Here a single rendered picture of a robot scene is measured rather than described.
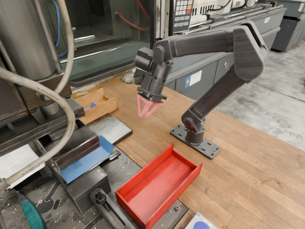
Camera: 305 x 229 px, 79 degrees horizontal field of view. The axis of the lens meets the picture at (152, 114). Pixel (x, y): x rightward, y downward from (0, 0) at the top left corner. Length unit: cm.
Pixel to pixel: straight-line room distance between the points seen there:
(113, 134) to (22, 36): 49
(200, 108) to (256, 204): 32
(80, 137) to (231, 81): 40
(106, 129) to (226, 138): 49
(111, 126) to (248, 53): 55
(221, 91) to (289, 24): 437
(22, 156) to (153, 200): 45
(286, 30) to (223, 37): 440
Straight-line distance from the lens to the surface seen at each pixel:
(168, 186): 62
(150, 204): 59
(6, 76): 33
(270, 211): 67
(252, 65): 50
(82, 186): 55
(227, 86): 56
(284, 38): 494
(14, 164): 75
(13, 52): 39
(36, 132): 45
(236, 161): 73
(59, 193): 67
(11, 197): 73
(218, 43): 53
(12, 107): 38
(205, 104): 61
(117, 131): 76
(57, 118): 45
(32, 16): 39
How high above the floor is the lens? 143
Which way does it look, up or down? 38 degrees down
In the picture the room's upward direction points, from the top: straight up
